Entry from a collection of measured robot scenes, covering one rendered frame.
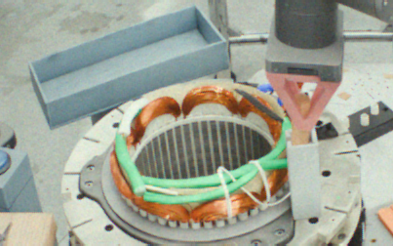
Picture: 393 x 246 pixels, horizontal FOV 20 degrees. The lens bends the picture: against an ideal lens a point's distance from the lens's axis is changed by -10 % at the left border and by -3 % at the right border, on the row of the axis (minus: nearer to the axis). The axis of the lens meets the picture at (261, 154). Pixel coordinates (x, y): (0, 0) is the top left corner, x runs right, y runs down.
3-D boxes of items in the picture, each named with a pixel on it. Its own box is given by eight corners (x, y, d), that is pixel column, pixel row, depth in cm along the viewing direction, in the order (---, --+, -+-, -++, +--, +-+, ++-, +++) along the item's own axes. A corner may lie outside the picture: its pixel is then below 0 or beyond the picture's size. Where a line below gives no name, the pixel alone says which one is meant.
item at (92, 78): (215, 167, 173) (196, 3, 155) (245, 213, 165) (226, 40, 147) (62, 218, 167) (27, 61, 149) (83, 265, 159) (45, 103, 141)
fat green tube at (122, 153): (147, 203, 114) (144, 187, 112) (110, 205, 114) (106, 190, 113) (154, 108, 125) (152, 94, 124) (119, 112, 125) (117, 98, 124)
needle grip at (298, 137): (312, 152, 113) (313, 100, 110) (295, 157, 113) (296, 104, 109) (304, 143, 114) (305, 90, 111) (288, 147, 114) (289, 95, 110)
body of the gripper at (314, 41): (343, 25, 111) (344, -39, 106) (340, 83, 102) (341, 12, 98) (275, 20, 111) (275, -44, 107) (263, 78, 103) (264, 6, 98)
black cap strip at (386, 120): (399, 127, 177) (399, 115, 176) (318, 167, 172) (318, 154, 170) (380, 110, 181) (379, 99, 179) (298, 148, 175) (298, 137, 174)
